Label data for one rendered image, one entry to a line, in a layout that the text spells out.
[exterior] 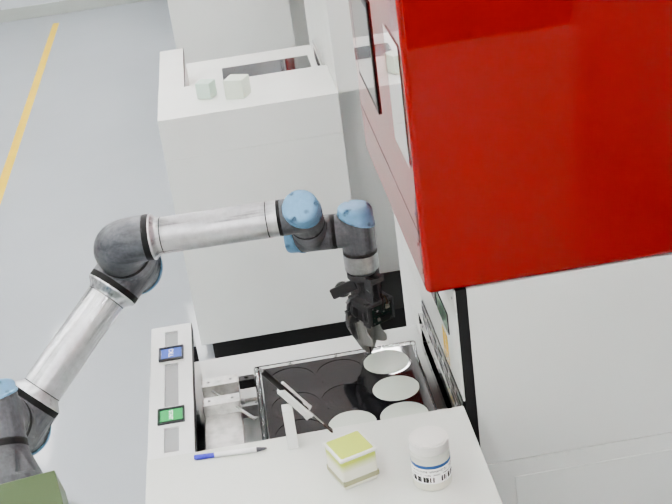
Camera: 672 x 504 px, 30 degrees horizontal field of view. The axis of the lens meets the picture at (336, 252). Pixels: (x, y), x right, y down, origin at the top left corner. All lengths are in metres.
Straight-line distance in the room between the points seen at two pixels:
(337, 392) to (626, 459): 0.61
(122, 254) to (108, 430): 1.94
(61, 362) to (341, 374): 0.60
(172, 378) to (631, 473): 0.98
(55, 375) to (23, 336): 2.56
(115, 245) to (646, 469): 1.18
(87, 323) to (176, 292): 2.63
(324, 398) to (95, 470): 1.71
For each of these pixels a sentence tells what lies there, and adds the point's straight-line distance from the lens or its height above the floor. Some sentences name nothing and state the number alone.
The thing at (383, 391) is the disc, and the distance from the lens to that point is 2.68.
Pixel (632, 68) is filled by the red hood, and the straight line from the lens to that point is 2.29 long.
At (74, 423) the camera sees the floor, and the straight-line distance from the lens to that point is 4.56.
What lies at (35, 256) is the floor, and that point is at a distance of 5.94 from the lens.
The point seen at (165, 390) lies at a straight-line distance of 2.71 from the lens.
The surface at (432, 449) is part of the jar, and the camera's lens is 2.21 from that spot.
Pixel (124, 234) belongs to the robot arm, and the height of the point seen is 1.32.
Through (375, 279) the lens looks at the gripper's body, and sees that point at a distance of 2.68.
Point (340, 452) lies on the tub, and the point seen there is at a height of 1.03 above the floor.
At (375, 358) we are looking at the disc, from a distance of 2.80.
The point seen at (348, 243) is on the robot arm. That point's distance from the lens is 2.65.
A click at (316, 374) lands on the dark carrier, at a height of 0.90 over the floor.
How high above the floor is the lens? 2.31
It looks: 25 degrees down
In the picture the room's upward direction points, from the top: 8 degrees counter-clockwise
